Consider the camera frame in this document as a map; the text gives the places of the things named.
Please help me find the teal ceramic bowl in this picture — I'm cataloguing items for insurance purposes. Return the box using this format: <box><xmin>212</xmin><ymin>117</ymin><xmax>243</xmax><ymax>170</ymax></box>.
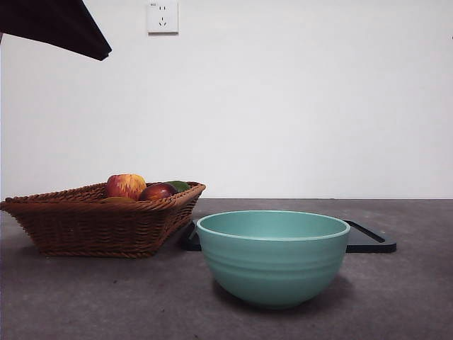
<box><xmin>196</xmin><ymin>209</ymin><xmax>351</xmax><ymax>310</ymax></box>

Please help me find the green fruit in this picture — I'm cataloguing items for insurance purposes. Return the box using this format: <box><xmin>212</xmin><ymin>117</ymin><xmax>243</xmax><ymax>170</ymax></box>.
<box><xmin>166</xmin><ymin>181</ymin><xmax>192</xmax><ymax>194</ymax></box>

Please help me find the dark red apple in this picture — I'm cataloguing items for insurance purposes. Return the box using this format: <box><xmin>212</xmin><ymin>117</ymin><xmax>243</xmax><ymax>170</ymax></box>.
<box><xmin>138</xmin><ymin>182</ymin><xmax>178</xmax><ymax>202</ymax></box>

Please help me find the brown wicker basket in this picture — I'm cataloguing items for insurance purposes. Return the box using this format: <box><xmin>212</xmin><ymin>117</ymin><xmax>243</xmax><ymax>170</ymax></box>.
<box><xmin>0</xmin><ymin>181</ymin><xmax>207</xmax><ymax>259</ymax></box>

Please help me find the red yellow apple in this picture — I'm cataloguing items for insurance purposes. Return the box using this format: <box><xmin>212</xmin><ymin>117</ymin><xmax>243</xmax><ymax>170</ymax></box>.
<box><xmin>105</xmin><ymin>173</ymin><xmax>147</xmax><ymax>202</ymax></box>

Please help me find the black rectangular tray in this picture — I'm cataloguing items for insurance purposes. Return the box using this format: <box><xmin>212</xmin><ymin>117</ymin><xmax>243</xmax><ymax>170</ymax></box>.
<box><xmin>182</xmin><ymin>218</ymin><xmax>397</xmax><ymax>254</ymax></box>

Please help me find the white wall socket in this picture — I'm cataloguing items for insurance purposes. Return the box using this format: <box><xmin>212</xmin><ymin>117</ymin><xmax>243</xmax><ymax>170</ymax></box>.
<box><xmin>147</xmin><ymin>1</ymin><xmax>179</xmax><ymax>35</ymax></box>

